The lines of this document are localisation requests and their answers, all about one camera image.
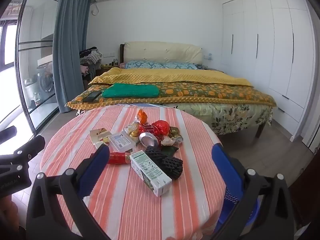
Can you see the yellow snack packet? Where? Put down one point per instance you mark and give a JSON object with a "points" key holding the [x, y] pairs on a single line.
{"points": [[132, 130]]}

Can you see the leaf print bed sheet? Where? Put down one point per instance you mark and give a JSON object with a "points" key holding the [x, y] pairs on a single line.
{"points": [[237, 115]]}

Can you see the red foil wrapper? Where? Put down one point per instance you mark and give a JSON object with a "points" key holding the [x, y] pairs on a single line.
{"points": [[161, 127]]}

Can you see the black foam net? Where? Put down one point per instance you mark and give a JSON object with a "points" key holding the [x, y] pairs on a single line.
{"points": [[170, 165]]}

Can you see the cream padded headboard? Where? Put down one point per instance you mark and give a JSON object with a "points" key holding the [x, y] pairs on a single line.
{"points": [[162, 51]]}

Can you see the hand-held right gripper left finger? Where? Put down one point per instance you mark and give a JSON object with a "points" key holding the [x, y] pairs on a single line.
{"points": [[96, 166]]}

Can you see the small cream cardboard box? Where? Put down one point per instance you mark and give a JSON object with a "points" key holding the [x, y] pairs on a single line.
{"points": [[98, 135]]}

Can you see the blue plastic basket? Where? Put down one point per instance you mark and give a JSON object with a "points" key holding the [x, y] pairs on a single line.
{"points": [[228, 212]]}

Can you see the clear plastic box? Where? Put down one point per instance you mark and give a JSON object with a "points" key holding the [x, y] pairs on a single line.
{"points": [[121, 142]]}

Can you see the gold brown wrapper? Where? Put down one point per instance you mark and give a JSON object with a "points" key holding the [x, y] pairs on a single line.
{"points": [[175, 133]]}

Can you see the black phone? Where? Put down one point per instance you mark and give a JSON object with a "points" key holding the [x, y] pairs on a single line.
{"points": [[92, 97]]}

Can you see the grey blue curtain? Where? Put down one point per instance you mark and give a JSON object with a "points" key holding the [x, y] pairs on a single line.
{"points": [[70, 42]]}

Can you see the washing machine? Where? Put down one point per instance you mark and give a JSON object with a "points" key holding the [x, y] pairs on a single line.
{"points": [[46, 82]]}

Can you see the dark green snack packet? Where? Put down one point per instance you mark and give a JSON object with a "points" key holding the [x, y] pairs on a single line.
{"points": [[171, 150]]}

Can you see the red sausage packet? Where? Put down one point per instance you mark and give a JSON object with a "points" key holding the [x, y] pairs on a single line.
{"points": [[120, 158]]}

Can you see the red drink can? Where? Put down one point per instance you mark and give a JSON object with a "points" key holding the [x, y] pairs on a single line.
{"points": [[148, 138]]}

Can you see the bed with yellow floral covers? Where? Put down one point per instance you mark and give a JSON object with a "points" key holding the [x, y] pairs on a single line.
{"points": [[259, 131]]}

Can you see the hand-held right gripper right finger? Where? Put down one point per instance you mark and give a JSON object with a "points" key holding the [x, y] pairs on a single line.
{"points": [[226, 173]]}

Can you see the blue floral pillow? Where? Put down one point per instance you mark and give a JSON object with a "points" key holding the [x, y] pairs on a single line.
{"points": [[142, 65], [180, 66]]}

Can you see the round table striped cloth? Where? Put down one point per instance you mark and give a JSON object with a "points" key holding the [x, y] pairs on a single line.
{"points": [[125, 205]]}

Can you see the white wardrobe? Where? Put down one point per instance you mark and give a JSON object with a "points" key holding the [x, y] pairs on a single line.
{"points": [[275, 42]]}

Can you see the pile of clothes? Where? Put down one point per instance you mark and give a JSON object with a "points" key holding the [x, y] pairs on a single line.
{"points": [[91, 55]]}

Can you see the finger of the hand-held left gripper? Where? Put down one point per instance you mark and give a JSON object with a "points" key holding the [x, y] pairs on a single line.
{"points": [[7, 132], [27, 147]]}

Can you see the orange wrapper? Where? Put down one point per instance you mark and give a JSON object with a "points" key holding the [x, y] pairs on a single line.
{"points": [[142, 116]]}

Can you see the black framed glass door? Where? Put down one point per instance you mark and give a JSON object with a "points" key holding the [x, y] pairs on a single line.
{"points": [[18, 55]]}

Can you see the green cloth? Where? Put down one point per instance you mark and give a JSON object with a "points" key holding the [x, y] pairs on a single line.
{"points": [[130, 91]]}

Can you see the white green milk carton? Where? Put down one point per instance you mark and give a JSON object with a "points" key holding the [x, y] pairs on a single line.
{"points": [[150, 172]]}

